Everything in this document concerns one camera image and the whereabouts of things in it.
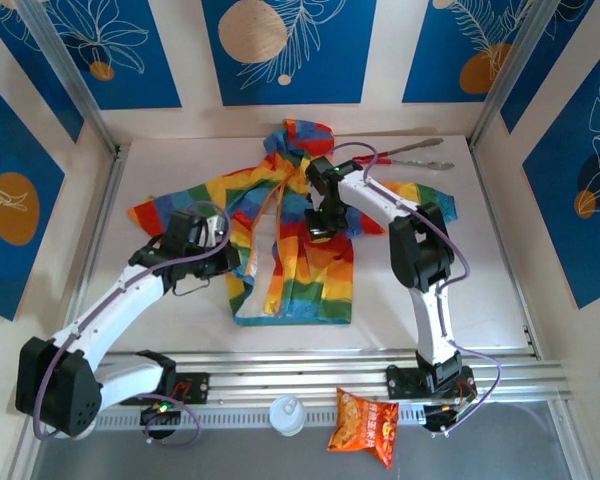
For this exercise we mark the rainbow striped hooded jacket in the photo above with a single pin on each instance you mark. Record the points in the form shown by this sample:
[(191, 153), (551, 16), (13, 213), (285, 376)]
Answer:
[(320, 270)]

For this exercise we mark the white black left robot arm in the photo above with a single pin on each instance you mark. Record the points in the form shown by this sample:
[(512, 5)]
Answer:
[(125, 295)]

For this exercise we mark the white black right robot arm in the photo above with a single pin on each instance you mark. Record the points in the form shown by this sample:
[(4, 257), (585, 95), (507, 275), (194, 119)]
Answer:
[(432, 320)]

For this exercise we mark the white plastic cup with lid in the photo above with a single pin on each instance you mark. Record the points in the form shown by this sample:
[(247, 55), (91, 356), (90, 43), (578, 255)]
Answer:
[(286, 415)]

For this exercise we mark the orange snack chip bag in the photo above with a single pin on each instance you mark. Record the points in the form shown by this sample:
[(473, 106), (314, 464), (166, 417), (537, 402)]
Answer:
[(365, 425)]

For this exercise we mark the aluminium table side rail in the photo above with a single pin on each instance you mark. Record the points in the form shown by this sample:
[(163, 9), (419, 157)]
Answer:
[(490, 200), (89, 260)]

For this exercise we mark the blue floral wall panel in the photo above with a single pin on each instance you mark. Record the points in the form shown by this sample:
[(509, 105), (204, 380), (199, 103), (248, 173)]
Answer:
[(330, 60), (430, 50), (545, 85), (10, 260), (30, 85), (570, 225), (130, 60)]

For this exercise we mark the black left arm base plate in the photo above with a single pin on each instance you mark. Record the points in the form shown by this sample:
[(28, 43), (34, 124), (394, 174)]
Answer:
[(197, 387)]

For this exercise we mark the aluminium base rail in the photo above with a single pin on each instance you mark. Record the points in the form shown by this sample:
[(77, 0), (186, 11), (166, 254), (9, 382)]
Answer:
[(305, 372)]

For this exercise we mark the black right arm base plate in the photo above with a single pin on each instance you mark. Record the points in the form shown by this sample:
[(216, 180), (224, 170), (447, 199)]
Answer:
[(402, 382)]

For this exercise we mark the aluminium frame post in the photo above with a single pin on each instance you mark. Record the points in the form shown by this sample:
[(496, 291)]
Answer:
[(65, 65), (515, 65)]

